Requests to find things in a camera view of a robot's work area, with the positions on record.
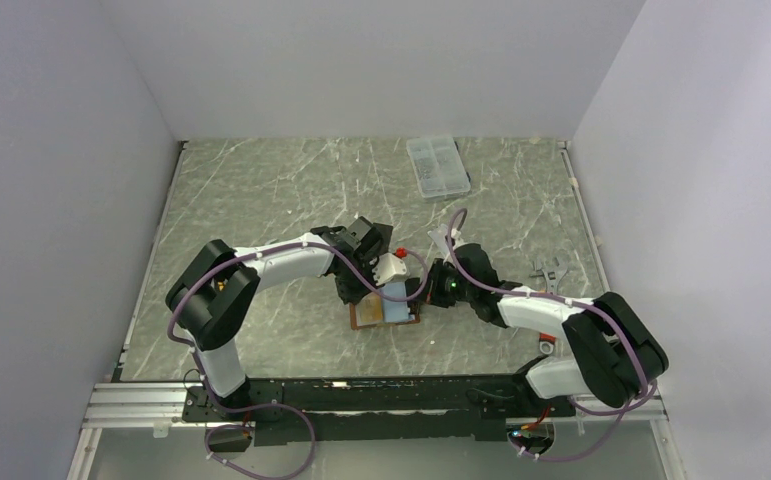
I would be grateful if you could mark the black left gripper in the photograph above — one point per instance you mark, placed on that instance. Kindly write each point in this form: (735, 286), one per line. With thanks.
(350, 296)

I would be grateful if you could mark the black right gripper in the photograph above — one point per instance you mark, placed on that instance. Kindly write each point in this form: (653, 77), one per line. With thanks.
(438, 268)

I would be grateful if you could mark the brown leather card holder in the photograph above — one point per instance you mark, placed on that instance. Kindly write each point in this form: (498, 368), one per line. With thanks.
(395, 313)

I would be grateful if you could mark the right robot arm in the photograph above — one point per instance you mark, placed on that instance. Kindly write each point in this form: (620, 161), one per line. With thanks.
(614, 357)

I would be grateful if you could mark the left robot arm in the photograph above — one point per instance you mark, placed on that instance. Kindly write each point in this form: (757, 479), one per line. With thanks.
(213, 295)

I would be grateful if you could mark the clear plastic screw box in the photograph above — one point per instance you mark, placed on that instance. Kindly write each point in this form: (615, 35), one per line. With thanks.
(438, 167)

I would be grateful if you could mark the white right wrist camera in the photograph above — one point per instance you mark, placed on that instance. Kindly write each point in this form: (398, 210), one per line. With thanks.
(446, 238)

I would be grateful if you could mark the orange handled tool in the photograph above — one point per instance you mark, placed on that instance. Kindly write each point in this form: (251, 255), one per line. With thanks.
(547, 344)

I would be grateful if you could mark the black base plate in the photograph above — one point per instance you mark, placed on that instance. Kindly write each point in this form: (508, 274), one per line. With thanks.
(481, 407)

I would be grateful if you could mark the aluminium frame rail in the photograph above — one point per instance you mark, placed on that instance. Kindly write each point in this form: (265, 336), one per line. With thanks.
(159, 406)

